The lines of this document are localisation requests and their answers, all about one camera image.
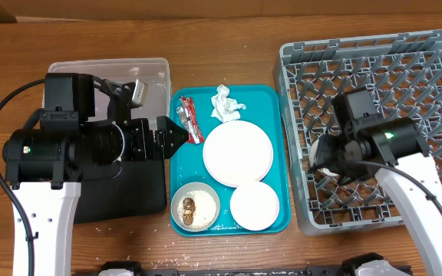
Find brown food piece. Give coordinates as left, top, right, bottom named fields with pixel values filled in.
left=183, top=197, right=196, bottom=225

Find crumpled white tissue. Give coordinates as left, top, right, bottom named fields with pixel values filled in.
left=211, top=84, right=246, bottom=123

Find large white plate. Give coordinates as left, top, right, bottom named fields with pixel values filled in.
left=203, top=120, right=274, bottom=188

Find grey bowl with rice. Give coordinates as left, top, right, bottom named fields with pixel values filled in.
left=170, top=182, right=220, bottom=232

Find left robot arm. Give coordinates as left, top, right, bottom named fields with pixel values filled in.
left=1, top=73, right=189, bottom=275

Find teal plastic tray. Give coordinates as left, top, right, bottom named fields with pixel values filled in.
left=170, top=84, right=292, bottom=237

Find pink bowl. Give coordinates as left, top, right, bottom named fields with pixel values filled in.
left=229, top=182, right=280, bottom=231

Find cream paper cup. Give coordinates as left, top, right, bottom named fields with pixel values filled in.
left=308, top=138, right=339, bottom=178

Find grey dish rack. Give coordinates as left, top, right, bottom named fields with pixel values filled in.
left=274, top=29, right=442, bottom=235

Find black plastic bin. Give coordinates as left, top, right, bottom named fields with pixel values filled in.
left=74, top=160, right=167, bottom=224

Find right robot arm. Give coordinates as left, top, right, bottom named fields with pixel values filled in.
left=309, top=88, right=442, bottom=275

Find red foil wrapper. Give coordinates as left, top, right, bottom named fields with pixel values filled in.
left=176, top=96, right=205, bottom=144

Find clear plastic bin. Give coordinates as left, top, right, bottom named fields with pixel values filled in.
left=48, top=57, right=171, bottom=130

